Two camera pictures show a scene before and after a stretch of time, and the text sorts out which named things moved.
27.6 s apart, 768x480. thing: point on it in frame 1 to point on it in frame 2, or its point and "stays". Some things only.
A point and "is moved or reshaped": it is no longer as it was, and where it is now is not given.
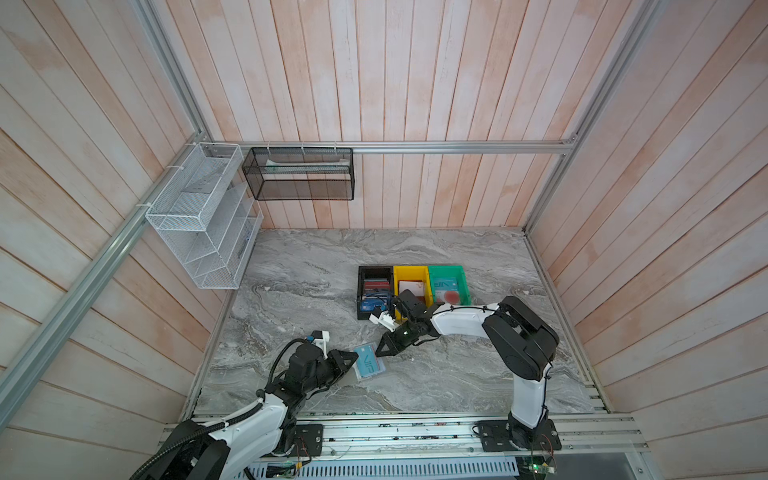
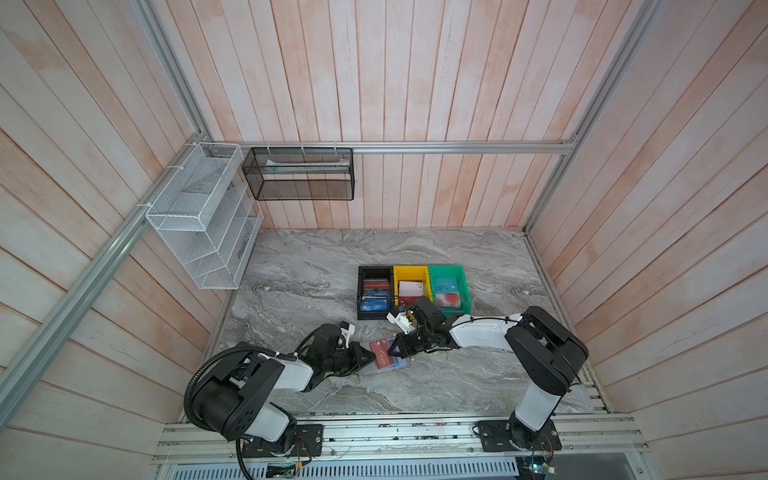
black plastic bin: x=375 y=288 stays
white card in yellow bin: x=415 y=286 stays
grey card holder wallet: x=367 y=363 is moved or reshaped
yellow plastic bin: x=414 y=274 stays
